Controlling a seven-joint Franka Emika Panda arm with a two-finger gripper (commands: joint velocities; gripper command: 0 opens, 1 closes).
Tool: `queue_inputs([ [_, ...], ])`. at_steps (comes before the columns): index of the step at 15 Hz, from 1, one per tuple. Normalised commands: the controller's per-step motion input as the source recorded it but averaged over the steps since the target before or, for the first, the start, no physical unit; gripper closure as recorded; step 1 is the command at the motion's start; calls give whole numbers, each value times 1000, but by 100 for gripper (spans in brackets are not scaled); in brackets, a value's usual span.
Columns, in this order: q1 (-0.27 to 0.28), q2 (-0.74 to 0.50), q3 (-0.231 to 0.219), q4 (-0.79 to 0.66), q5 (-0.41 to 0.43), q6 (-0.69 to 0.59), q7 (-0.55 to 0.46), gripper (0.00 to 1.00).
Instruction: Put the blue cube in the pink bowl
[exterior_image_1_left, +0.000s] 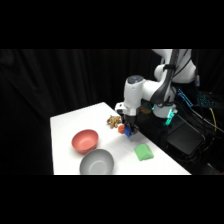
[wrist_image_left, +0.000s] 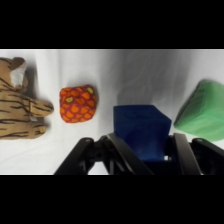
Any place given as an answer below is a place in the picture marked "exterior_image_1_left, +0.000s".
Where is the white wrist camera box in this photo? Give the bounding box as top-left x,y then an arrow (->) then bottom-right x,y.
114,102 -> 128,114

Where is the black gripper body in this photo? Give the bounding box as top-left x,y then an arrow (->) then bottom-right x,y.
121,112 -> 138,128

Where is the black curtain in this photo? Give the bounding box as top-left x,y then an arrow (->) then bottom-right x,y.
0,49 -> 224,176

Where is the black robot stand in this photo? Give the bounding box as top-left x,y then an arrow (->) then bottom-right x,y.
156,114 -> 205,157

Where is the blue cable bundle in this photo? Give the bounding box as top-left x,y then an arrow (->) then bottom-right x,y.
176,88 -> 194,108

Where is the pink bowl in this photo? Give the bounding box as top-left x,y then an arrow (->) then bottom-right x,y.
71,129 -> 100,155

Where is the blue cube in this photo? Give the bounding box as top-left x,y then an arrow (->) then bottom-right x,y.
123,128 -> 134,138

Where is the grey bowl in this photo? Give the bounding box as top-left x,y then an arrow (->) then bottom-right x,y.
79,148 -> 115,176

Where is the brown plush toy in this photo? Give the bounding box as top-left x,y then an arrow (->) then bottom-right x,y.
106,114 -> 122,130

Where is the green folded cloth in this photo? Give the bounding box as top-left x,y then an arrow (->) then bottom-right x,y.
133,143 -> 155,162

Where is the yellow cable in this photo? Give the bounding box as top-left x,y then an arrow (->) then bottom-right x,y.
209,107 -> 218,133

